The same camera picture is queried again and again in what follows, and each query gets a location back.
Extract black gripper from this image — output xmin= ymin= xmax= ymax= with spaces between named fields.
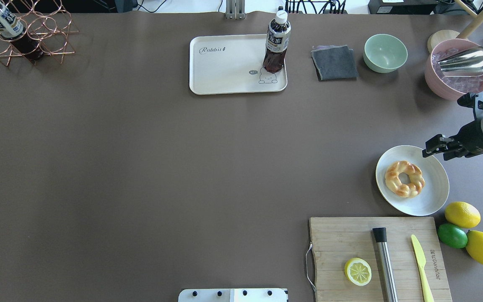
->
xmin=422 ymin=121 xmax=483 ymax=161

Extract twisted glazed donut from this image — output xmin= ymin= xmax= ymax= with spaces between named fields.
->
xmin=384 ymin=160 xmax=426 ymax=198

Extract white round plate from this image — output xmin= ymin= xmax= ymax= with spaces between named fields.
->
xmin=375 ymin=145 xmax=449 ymax=216

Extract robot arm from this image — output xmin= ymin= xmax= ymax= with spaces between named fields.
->
xmin=422 ymin=92 xmax=483 ymax=161

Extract cream rabbit serving tray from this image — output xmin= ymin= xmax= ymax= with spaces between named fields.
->
xmin=189 ymin=34 xmax=288 ymax=94

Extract pink ice bowl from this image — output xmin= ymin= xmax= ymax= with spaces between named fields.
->
xmin=424 ymin=39 xmax=483 ymax=101

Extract upper yellow lemon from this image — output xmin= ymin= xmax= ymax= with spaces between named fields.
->
xmin=444 ymin=201 xmax=481 ymax=228

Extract green lime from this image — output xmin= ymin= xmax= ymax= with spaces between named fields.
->
xmin=437 ymin=223 xmax=468 ymax=249

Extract metal ice scoop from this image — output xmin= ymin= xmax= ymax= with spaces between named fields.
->
xmin=438 ymin=46 xmax=483 ymax=77

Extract mint green bowl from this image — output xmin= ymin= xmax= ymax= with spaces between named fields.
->
xmin=364 ymin=33 xmax=408 ymax=74

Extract yellow plastic knife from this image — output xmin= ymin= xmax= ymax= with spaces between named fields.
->
xmin=410 ymin=234 xmax=435 ymax=302

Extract grey folded cloth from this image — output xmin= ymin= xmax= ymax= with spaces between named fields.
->
xmin=311 ymin=45 xmax=358 ymax=81

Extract wooden cutting board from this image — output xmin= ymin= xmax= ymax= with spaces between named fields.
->
xmin=310 ymin=217 xmax=452 ymax=302

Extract wooden stand legs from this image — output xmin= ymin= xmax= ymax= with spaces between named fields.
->
xmin=454 ymin=0 xmax=483 ymax=39

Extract steel muddler black tip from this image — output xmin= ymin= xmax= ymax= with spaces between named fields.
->
xmin=372 ymin=227 xmax=399 ymax=302

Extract half lemon slice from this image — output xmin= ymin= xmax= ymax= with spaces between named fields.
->
xmin=344 ymin=258 xmax=372 ymax=286

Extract upright dark tea bottle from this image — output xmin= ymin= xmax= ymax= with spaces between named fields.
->
xmin=263 ymin=6 xmax=291 ymax=74

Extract tea bottle in rack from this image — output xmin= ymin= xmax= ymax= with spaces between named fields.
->
xmin=0 ymin=1 xmax=44 ymax=61

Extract black cables bundle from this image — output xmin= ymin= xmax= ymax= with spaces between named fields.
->
xmin=284 ymin=0 xmax=347 ymax=15

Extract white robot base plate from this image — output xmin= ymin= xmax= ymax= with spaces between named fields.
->
xmin=178 ymin=287 xmax=289 ymax=302

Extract metal camera post mount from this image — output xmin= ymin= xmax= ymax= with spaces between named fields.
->
xmin=226 ymin=0 xmax=247 ymax=20

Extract copper wire bottle rack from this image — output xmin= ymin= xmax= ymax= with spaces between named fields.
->
xmin=0 ymin=0 xmax=79 ymax=67

